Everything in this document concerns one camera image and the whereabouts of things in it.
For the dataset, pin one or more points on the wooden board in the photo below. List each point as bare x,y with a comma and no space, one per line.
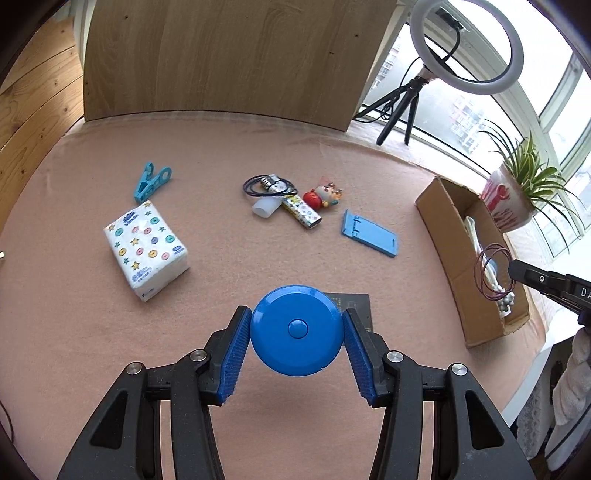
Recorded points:
231,60

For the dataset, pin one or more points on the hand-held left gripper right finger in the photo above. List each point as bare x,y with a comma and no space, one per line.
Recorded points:
358,355

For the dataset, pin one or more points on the patterned tissue pack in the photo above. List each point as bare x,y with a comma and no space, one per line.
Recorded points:
147,249

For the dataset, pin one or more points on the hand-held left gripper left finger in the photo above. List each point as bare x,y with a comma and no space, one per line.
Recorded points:
233,355

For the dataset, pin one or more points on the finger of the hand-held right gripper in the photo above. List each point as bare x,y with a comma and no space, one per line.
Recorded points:
540,278

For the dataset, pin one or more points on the blue plastic clip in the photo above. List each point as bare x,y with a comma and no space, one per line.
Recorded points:
147,182

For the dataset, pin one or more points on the white and red flower pot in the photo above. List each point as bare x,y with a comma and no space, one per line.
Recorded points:
503,203

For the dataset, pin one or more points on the cardboard box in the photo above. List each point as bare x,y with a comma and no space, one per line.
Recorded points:
450,258

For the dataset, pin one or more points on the green spider plant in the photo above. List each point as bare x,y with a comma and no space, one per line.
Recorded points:
531,170

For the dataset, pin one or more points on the white window frame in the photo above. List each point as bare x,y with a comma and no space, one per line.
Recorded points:
556,99

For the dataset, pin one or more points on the patterned white lighter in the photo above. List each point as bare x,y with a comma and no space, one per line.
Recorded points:
302,212

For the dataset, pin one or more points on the dark booklet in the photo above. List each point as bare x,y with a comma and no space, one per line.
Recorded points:
355,309

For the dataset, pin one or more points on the pink felt table cloth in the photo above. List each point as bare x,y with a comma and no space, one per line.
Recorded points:
231,267

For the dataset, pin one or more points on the white bottle with blue cap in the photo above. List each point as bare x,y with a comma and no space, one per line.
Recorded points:
473,235

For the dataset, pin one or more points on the white lace cloth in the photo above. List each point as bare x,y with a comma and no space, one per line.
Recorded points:
531,415

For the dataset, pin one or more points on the blue round tape measure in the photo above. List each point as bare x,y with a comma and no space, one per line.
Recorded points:
295,327

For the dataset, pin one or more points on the blue phone stand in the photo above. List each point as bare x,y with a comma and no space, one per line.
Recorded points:
374,237

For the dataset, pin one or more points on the small cartoon figurine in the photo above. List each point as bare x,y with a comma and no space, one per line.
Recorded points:
323,196

